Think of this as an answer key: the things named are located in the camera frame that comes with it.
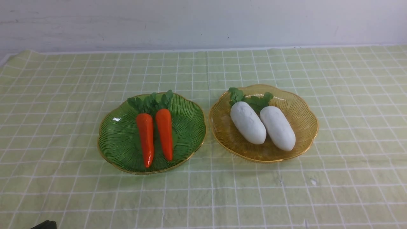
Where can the green ribbed plastic plate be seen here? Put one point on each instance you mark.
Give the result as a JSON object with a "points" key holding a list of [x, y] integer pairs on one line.
{"points": [[119, 142]]}

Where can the green checked tablecloth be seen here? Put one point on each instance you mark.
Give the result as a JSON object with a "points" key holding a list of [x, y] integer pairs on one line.
{"points": [[353, 177]]}

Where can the white toy radish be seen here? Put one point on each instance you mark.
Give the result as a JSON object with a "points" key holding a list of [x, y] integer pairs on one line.
{"points": [[275, 122], [245, 118]]}

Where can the black object at bottom edge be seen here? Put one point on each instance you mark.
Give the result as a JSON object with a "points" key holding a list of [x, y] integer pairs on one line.
{"points": [[47, 224]]}

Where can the orange toy carrot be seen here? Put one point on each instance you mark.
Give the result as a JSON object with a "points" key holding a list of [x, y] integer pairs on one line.
{"points": [[145, 125], [163, 120]]}

